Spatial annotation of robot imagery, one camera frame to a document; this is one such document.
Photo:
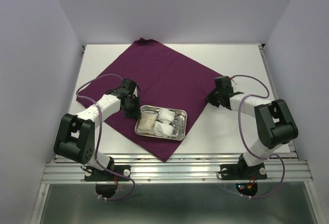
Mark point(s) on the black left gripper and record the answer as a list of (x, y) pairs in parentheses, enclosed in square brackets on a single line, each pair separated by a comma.
[(136, 112)]

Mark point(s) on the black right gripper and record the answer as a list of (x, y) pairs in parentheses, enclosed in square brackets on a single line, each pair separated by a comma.
[(211, 98)]

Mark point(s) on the bag of cotton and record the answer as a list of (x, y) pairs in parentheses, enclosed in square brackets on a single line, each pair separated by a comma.
[(146, 123)]

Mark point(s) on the steel tray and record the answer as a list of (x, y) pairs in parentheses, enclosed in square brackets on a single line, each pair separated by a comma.
[(154, 109)]

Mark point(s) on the gauze pad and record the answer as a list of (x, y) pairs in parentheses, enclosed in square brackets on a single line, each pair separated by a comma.
[(162, 129), (166, 116)]

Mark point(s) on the purple cloth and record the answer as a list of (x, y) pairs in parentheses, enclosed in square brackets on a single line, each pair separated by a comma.
[(166, 78)]

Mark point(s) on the hemostat forceps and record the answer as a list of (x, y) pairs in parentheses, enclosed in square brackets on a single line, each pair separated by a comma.
[(177, 126)]

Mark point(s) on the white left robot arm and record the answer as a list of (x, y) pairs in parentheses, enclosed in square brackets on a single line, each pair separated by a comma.
[(75, 139)]

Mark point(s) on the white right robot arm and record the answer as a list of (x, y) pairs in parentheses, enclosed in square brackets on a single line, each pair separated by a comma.
[(274, 121)]

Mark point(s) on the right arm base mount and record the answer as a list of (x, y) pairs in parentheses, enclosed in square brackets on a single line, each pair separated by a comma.
[(246, 176)]

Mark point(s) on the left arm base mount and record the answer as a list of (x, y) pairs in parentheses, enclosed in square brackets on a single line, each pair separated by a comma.
[(107, 181)]

